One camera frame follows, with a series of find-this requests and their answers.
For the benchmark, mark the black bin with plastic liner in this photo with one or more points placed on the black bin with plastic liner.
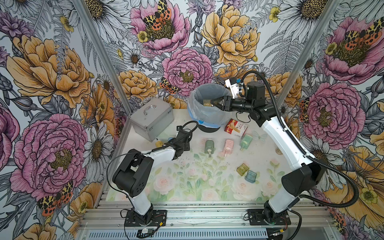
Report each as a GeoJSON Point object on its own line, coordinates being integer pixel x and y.
{"type": "Point", "coordinates": [210, 118]}

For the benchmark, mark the floral table mat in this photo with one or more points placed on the floral table mat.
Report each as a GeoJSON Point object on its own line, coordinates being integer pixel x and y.
{"type": "Point", "coordinates": [194, 177]}

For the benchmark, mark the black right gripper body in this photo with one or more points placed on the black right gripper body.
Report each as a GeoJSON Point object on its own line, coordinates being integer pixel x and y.
{"type": "Point", "coordinates": [230, 107]}

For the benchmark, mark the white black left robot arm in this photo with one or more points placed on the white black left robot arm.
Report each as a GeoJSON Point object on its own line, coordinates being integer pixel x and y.
{"type": "Point", "coordinates": [132, 175]}

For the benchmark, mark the red white cardboard box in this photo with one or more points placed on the red white cardboard box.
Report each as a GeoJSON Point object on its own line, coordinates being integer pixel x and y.
{"type": "Point", "coordinates": [236, 128]}

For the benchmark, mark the silver metal case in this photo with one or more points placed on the silver metal case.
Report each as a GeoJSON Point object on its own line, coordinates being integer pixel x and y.
{"type": "Point", "coordinates": [152, 119]}

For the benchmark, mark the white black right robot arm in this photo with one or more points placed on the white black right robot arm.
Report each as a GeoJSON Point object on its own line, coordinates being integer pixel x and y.
{"type": "Point", "coordinates": [305, 172]}

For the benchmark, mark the yellow transparent shavings tray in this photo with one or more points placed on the yellow transparent shavings tray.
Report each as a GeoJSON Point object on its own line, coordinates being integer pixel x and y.
{"type": "Point", "coordinates": [242, 169]}

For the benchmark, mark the yellow pencil sharpener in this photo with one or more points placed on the yellow pencil sharpener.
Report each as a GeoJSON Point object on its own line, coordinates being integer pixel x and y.
{"type": "Point", "coordinates": [159, 144]}

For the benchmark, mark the dark green pencil sharpener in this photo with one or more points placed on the dark green pencil sharpener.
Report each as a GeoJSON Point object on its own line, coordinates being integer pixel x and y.
{"type": "Point", "coordinates": [209, 147]}

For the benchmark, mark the mint green pencil sharpener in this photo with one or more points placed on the mint green pencil sharpener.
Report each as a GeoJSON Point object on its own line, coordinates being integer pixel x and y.
{"type": "Point", "coordinates": [245, 142]}

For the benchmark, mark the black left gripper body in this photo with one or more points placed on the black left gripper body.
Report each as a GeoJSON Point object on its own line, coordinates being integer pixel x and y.
{"type": "Point", "coordinates": [186, 146]}

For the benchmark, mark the pink pencil sharpener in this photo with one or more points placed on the pink pencil sharpener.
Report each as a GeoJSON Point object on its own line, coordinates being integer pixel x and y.
{"type": "Point", "coordinates": [228, 148]}

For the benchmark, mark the blue transparent shavings tray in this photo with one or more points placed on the blue transparent shavings tray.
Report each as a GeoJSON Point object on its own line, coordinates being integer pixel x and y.
{"type": "Point", "coordinates": [251, 176]}

